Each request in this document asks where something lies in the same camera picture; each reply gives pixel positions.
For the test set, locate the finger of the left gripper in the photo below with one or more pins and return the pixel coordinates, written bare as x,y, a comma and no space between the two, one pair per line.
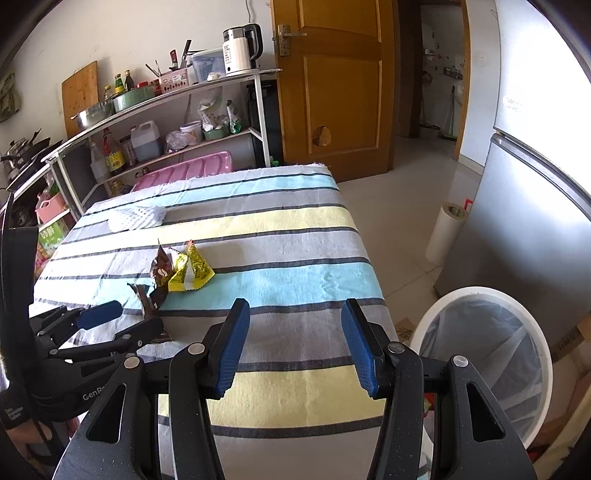
132,338
98,315

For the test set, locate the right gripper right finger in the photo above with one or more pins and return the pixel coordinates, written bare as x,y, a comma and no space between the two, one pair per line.
367,342

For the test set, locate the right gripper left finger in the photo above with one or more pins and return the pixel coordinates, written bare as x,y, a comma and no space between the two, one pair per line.
227,348

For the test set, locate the white trash bin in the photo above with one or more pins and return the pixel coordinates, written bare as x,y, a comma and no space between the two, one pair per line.
504,342

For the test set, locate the metal kitchen shelf rack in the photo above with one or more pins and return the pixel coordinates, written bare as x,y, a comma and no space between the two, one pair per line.
188,119

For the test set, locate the person's left hand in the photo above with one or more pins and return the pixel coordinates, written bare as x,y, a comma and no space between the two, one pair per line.
27,433

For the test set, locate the brown coffee wrapper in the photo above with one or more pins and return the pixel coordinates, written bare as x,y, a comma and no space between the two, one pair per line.
161,271

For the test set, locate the yellow red snack wrapper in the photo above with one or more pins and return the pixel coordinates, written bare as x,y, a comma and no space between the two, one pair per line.
190,271

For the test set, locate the striped tablecloth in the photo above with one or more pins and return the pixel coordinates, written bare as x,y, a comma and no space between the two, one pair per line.
282,239

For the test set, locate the paper roll on floor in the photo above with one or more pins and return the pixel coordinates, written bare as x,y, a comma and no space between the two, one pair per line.
449,222

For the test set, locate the soy sauce bottle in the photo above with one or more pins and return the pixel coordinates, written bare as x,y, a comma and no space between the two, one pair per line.
112,153

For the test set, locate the white oil jug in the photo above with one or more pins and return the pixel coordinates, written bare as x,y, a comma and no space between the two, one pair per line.
145,141

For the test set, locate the pink plastic tray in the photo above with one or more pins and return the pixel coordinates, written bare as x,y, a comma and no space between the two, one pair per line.
204,166

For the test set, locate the silver refrigerator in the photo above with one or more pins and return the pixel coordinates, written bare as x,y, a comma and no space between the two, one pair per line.
528,231

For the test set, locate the steel mixing bowl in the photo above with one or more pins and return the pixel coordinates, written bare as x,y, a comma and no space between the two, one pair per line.
94,114

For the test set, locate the green basin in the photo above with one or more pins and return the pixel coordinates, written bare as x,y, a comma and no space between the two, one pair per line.
132,97

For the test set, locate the wooden cutting board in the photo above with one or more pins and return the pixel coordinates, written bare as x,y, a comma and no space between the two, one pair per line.
79,91

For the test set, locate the pink utensil holder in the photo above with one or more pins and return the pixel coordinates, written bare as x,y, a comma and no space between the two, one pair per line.
173,80

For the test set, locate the brown wooden door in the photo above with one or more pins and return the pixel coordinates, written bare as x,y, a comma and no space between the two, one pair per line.
336,84

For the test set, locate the clear plastic storage box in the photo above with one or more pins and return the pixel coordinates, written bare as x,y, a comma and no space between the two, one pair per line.
208,65

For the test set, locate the white electric kettle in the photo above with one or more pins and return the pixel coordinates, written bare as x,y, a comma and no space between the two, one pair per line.
241,48

